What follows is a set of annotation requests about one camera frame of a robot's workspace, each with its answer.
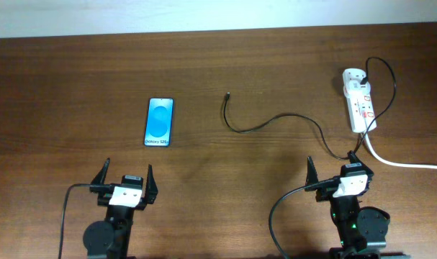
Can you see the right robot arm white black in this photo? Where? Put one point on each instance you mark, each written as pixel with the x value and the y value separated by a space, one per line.
pixel 362 230

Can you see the white USB charger adapter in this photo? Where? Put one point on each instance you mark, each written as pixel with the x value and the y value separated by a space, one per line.
pixel 352 83

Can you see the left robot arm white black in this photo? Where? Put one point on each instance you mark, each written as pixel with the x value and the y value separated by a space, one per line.
pixel 110 237

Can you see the blue-screen Galaxy smartphone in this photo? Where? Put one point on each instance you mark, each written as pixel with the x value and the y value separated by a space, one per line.
pixel 159 122

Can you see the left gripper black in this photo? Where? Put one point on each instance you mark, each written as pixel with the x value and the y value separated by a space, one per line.
pixel 149 190

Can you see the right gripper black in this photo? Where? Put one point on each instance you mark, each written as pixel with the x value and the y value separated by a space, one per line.
pixel 343 198

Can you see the white power strip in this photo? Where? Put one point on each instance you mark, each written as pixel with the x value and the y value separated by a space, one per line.
pixel 361 111

